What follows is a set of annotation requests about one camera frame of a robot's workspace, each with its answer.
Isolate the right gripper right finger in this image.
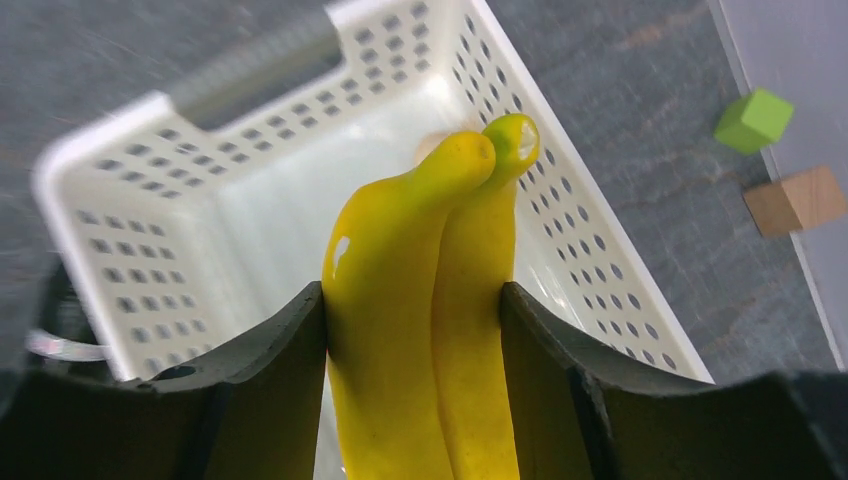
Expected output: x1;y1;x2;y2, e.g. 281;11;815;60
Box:
499;282;847;479

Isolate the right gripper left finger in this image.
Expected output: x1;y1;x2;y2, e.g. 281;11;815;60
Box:
1;282;326;479

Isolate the yellow banana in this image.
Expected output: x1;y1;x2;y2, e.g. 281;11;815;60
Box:
321;113;540;479

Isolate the beige garlic bulb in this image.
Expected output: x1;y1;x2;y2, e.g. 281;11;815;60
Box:
413;130;455;166

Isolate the black microphone on table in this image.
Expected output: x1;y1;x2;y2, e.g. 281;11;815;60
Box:
27;259;113;381

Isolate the white perforated plastic basket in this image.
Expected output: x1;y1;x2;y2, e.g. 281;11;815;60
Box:
29;0;715;480

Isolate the brown wooden cube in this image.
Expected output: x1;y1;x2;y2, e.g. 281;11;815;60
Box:
743;165;847;237

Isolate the green cube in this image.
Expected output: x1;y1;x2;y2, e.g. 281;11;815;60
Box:
713;87;795;155

